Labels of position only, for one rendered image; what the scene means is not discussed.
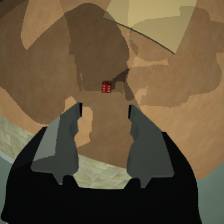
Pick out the red die with white pips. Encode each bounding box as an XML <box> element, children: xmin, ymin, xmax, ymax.
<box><xmin>102</xmin><ymin>82</ymin><xmax>111</xmax><ymax>93</ymax></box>

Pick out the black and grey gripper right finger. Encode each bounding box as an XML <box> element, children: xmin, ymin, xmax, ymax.
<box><xmin>126</xmin><ymin>104</ymin><xmax>202</xmax><ymax>224</ymax></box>

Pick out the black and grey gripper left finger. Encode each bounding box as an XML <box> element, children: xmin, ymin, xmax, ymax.
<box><xmin>1</xmin><ymin>102</ymin><xmax>82</xmax><ymax>223</ymax></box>

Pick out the translucent tan mat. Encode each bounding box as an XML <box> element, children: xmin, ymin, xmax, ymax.
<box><xmin>103</xmin><ymin>0</ymin><xmax>197</xmax><ymax>54</ymax></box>

